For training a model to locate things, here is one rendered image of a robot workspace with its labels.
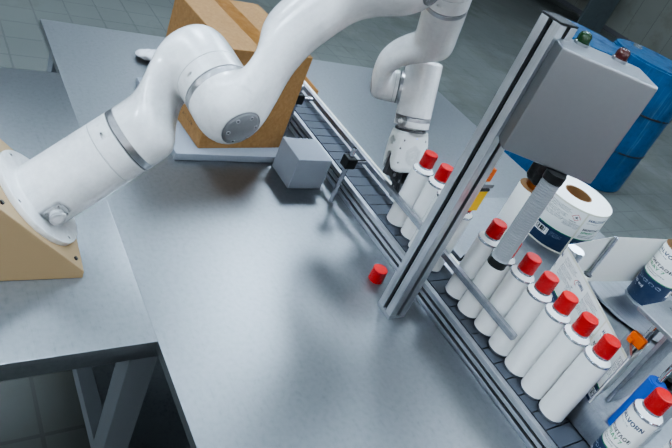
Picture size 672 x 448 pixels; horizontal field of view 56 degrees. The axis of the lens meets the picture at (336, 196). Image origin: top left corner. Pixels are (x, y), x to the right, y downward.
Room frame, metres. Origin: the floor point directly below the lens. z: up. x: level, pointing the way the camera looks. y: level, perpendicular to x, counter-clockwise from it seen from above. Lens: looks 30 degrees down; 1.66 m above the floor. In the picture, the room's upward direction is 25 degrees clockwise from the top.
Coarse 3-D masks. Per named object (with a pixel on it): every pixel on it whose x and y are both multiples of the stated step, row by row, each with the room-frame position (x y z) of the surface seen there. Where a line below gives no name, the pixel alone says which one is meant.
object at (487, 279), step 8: (488, 256) 1.12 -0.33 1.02; (488, 264) 1.10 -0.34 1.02; (512, 264) 1.10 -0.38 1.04; (480, 272) 1.11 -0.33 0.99; (488, 272) 1.09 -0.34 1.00; (496, 272) 1.09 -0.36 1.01; (504, 272) 1.09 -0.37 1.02; (472, 280) 1.12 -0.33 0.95; (480, 280) 1.10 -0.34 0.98; (488, 280) 1.09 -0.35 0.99; (496, 280) 1.09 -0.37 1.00; (480, 288) 1.09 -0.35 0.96; (488, 288) 1.09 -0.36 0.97; (464, 296) 1.11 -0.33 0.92; (472, 296) 1.09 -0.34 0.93; (488, 296) 1.09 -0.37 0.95; (464, 304) 1.10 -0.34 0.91; (472, 304) 1.09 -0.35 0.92; (480, 304) 1.09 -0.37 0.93; (464, 312) 1.09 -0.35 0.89; (472, 312) 1.09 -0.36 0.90
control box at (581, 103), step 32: (544, 64) 1.03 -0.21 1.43; (576, 64) 1.01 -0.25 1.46; (608, 64) 1.02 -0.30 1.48; (544, 96) 1.00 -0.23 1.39; (576, 96) 1.01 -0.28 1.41; (608, 96) 1.02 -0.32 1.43; (640, 96) 1.02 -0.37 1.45; (512, 128) 1.01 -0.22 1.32; (544, 128) 1.01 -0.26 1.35; (576, 128) 1.01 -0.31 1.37; (608, 128) 1.02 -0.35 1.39; (544, 160) 1.01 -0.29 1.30; (576, 160) 1.02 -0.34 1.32
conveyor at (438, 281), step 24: (312, 120) 1.66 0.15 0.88; (336, 144) 1.59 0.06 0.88; (360, 168) 1.52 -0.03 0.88; (360, 192) 1.39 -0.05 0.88; (384, 192) 1.45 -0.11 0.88; (384, 216) 1.33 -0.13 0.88; (456, 312) 1.09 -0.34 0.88; (480, 336) 1.05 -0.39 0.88; (528, 408) 0.91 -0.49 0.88; (552, 432) 0.88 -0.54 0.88; (576, 432) 0.91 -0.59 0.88
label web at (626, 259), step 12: (624, 240) 1.41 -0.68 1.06; (636, 240) 1.44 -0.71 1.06; (648, 240) 1.46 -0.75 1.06; (660, 240) 1.49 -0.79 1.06; (612, 252) 1.40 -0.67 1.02; (624, 252) 1.43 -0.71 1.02; (636, 252) 1.46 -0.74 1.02; (648, 252) 1.49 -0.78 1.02; (600, 264) 1.40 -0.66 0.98; (612, 264) 1.43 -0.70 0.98; (624, 264) 1.45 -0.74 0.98; (636, 264) 1.48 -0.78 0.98; (600, 276) 1.42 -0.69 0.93; (612, 276) 1.45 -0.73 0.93; (624, 276) 1.48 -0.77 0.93
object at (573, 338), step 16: (576, 320) 0.97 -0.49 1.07; (592, 320) 0.96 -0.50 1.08; (560, 336) 0.96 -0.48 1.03; (576, 336) 0.95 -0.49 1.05; (544, 352) 0.97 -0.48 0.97; (560, 352) 0.94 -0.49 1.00; (576, 352) 0.94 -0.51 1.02; (544, 368) 0.94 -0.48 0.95; (560, 368) 0.94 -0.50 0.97; (528, 384) 0.95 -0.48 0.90; (544, 384) 0.94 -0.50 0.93
